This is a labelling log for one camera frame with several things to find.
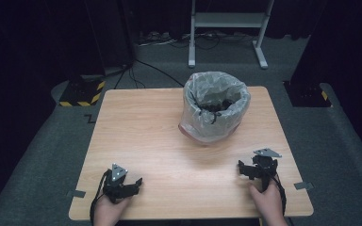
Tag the bin with plastic liner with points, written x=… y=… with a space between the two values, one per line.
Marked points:
x=215 y=91

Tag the pink trash bin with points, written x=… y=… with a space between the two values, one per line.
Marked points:
x=201 y=138

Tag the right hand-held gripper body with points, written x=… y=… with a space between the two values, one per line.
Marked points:
x=265 y=168

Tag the white metal stand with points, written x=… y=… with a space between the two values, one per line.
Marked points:
x=227 y=19

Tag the person's right hand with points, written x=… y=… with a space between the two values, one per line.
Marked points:
x=268 y=204

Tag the black yellow striped base plate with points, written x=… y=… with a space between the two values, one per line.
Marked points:
x=81 y=93
x=308 y=94

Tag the dark crumpled waste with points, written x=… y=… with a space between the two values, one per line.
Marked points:
x=218 y=106

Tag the grey tape strip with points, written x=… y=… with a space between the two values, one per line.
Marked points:
x=77 y=194
x=304 y=185

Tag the black curtain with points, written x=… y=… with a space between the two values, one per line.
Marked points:
x=44 y=34
x=348 y=47

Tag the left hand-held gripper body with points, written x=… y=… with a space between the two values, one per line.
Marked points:
x=115 y=188

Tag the person's left hand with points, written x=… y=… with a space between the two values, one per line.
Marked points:
x=108 y=212

